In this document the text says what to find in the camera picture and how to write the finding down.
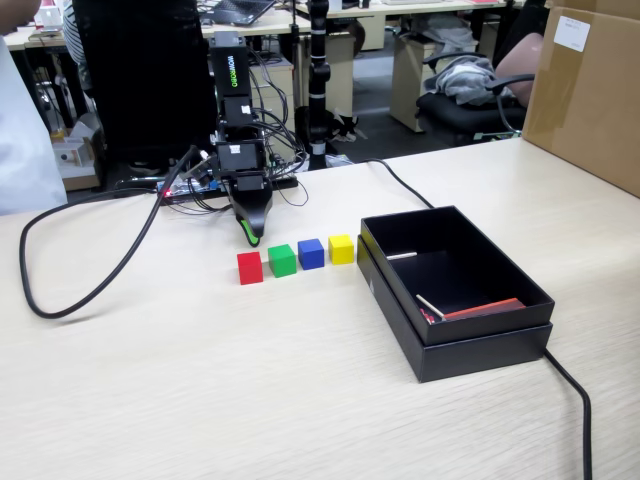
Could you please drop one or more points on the black laptop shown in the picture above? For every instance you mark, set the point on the black laptop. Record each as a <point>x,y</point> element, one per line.
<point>240,10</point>

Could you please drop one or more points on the orange red flat plank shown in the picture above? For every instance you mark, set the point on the orange red flat plank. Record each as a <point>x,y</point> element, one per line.
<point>485,308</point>

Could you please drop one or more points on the red wooden cube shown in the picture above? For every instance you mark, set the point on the red wooden cube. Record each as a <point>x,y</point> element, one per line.
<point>250,270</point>

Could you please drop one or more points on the yellow wooden cube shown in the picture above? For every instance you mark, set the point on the yellow wooden cube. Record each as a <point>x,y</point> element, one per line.
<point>341,250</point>

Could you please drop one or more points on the white small carton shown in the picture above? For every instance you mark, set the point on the white small carton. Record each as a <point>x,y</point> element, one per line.
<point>67,156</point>

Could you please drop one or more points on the large cardboard box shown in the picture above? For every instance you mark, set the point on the large cardboard box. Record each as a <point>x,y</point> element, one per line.
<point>590,100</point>

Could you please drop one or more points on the beige drawer cabinet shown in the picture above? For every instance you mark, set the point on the beige drawer cabinet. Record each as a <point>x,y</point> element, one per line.
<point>342,80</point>
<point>405,90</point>
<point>286,115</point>

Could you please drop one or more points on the person in striped shirt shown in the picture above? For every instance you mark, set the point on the person in striped shirt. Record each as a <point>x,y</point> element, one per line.
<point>75,45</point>

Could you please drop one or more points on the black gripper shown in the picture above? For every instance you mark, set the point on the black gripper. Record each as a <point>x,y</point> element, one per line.
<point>239,157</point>

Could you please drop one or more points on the wooden thin stick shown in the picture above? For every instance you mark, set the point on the wooden thin stick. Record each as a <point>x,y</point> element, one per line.
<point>430,306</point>

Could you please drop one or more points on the blue wooden cube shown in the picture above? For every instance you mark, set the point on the blue wooden cube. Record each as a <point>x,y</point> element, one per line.
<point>310,254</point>

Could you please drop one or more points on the white fabric bundle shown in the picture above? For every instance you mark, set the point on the white fabric bundle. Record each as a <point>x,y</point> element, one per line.
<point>450,30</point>

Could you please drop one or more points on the black armrest office chair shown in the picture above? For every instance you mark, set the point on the black armrest office chair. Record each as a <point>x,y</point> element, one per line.
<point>450,112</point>

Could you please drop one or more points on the black and white slippers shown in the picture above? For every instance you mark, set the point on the black and white slippers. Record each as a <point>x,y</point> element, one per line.
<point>345,127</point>

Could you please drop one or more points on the grey clothing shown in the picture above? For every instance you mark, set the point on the grey clothing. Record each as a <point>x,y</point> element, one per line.
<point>465,80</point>

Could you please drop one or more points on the light wooden office desk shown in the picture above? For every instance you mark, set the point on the light wooden office desk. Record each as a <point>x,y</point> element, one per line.
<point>425,6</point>
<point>35,40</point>
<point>280,25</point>

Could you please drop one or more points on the person in white shirt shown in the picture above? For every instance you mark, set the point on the person in white shirt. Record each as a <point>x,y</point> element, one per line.
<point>25,150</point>

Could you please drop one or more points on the white thin stick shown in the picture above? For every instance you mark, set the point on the white thin stick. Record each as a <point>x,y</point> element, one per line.
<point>402,255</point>

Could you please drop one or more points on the clear plastic packet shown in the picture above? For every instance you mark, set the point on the clear plastic packet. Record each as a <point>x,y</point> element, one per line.
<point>339,161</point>

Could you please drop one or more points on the black open box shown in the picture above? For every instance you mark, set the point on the black open box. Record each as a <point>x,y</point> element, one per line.
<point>490,325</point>
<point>480,357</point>

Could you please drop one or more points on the small open cardboard box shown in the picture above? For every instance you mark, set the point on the small open cardboard box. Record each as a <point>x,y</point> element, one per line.
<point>80,175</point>

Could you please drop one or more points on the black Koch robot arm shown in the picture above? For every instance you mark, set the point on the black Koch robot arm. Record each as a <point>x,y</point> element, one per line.
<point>229,70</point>

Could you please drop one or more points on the seated person in black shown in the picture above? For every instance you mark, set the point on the seated person in black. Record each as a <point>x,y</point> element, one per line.
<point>520,65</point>

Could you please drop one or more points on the small red pieces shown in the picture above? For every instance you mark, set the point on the small red pieces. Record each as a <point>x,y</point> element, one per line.
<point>426,316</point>

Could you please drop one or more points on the white box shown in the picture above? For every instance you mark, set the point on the white box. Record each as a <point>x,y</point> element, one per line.
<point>48,17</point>

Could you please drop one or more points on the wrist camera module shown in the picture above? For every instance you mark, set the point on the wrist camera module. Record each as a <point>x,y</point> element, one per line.
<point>200,169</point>

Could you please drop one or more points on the green wooden cube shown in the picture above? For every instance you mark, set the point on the green wooden cube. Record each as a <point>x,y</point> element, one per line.
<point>282,261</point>

